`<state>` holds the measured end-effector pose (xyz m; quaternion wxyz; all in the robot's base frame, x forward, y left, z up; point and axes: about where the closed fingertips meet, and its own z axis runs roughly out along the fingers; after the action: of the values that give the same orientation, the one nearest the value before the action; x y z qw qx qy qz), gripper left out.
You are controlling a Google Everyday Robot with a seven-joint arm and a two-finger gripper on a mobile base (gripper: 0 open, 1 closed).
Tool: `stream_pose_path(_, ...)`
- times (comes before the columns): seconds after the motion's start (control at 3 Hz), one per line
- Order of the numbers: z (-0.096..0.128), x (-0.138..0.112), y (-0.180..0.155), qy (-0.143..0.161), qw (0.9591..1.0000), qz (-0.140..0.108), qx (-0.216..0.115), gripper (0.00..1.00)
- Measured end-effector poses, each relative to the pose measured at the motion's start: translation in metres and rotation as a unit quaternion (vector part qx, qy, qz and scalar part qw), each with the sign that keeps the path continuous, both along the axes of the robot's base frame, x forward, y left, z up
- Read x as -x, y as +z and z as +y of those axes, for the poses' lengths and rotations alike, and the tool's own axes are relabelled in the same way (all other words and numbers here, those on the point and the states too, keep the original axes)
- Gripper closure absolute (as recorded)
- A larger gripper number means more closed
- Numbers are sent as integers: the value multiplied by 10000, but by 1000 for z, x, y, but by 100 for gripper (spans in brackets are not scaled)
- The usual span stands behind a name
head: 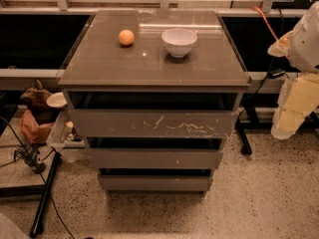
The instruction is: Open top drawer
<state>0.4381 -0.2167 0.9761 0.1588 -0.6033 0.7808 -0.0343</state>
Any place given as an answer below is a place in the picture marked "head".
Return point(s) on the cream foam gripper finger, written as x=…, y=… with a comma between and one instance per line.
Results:
x=298, y=98
x=282, y=46

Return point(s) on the grey top drawer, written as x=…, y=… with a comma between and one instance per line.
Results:
x=94, y=123

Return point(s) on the grey drawer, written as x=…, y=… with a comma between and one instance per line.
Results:
x=149, y=158
x=154, y=183
x=94, y=123

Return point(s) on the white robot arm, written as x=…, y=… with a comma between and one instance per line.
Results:
x=304, y=52

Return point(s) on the grey drawer cabinet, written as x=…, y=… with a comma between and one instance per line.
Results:
x=105, y=75

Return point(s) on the grey middle drawer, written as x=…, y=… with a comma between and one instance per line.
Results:
x=149, y=158

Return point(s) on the grey bottom drawer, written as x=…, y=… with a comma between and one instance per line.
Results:
x=154, y=183

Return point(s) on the black power adapter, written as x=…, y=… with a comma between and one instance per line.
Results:
x=274, y=74

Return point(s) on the white bowl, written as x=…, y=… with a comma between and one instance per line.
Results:
x=178, y=42

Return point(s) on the orange fruit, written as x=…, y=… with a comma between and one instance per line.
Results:
x=126, y=37

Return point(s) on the small white dish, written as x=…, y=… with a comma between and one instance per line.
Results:
x=56, y=100

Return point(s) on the clear plastic bin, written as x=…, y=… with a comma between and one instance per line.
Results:
x=60, y=139

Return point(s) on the black stand leg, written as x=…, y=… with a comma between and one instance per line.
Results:
x=37, y=226

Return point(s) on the orange cloth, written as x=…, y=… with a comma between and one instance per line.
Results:
x=32, y=131

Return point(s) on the black clamp device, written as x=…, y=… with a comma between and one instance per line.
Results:
x=29, y=153

